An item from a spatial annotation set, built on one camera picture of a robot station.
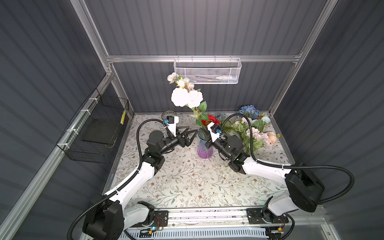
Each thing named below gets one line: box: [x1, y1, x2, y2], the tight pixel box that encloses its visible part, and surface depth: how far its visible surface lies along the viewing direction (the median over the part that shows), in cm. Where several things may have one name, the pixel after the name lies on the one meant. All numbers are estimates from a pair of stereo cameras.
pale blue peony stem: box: [254, 115, 271, 133], surface depth 106 cm
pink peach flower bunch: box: [223, 114, 278, 156], surface depth 101 cm
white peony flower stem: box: [171, 87, 209, 129], surface depth 61 cm
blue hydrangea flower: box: [238, 104, 261, 120], surface depth 111 cm
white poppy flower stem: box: [167, 72, 195, 92], surface depth 81 cm
